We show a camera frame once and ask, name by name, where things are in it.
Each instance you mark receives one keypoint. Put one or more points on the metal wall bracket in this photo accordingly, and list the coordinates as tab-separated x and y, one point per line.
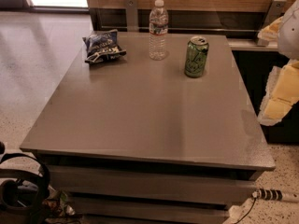
273	12
131	15

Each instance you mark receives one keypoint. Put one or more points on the blue chip bag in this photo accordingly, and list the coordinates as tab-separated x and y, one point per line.
103	47

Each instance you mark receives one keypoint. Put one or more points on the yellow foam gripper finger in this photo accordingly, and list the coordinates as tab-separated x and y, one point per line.
271	31
282	93

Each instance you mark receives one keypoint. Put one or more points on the clear plastic water bottle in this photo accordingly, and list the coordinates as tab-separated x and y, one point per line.
158	29

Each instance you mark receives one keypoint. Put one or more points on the left metal wall bracket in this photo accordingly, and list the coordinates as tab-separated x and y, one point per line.
131	15

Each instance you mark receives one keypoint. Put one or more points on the right metal wall bracket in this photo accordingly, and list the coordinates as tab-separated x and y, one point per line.
273	12

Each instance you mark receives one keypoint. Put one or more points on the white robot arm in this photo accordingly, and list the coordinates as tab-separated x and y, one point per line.
288	44

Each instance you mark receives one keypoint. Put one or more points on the grey table with drawers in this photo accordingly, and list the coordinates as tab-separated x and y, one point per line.
136	141

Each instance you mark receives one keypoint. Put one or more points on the green soda can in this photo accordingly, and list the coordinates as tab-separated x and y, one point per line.
197	50

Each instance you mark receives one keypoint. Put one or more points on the black white striped cable connector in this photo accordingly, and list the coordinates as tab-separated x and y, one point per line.
276	195

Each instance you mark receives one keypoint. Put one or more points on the wooden wall counter panel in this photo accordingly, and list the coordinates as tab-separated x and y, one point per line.
233	18

